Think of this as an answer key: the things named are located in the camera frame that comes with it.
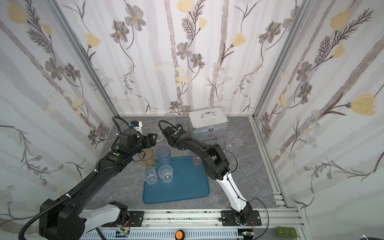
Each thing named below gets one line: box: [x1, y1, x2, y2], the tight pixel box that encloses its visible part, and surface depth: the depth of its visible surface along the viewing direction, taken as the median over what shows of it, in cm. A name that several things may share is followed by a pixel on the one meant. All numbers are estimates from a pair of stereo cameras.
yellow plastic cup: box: [138, 148, 157, 169], surface depth 85 cm
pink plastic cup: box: [192, 153, 203, 166], surface depth 95 cm
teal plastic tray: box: [143, 157, 210, 204], surface depth 88 cm
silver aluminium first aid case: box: [188, 107, 229, 142], surface depth 100 cm
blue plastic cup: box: [156, 146, 172, 168], surface depth 86 cm
